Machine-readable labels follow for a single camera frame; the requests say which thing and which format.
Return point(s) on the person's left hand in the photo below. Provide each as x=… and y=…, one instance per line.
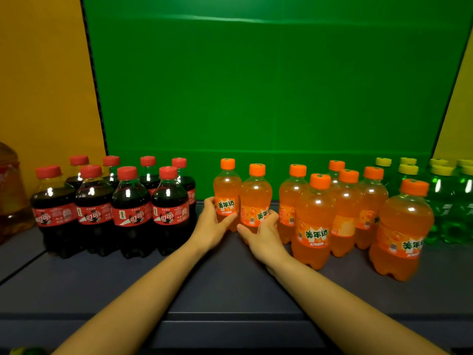
x=210, y=232

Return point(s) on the person's right hand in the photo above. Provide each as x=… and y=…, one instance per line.
x=268, y=247

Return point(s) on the red-capped black cola bottle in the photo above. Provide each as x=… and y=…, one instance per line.
x=111, y=161
x=190, y=184
x=149, y=181

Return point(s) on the group of orange soda bottles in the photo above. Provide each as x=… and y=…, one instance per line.
x=290, y=195

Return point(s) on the group of dark cola bottles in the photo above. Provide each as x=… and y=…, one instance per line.
x=131, y=236

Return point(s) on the cluster of green soda bottles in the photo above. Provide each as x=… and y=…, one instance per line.
x=383, y=161

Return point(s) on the yellow-capped green soda bottle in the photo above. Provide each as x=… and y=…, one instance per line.
x=408, y=170
x=463, y=210
x=439, y=203

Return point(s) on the red-capped amber tea bottle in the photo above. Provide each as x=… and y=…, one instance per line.
x=14, y=203

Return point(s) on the person's left forearm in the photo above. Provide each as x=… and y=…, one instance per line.
x=140, y=306

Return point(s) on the person's right forearm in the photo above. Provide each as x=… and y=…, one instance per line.
x=351, y=314

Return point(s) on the yellow backing board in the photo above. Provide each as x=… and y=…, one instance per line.
x=458, y=125

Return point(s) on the orange backing board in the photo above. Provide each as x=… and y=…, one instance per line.
x=44, y=70

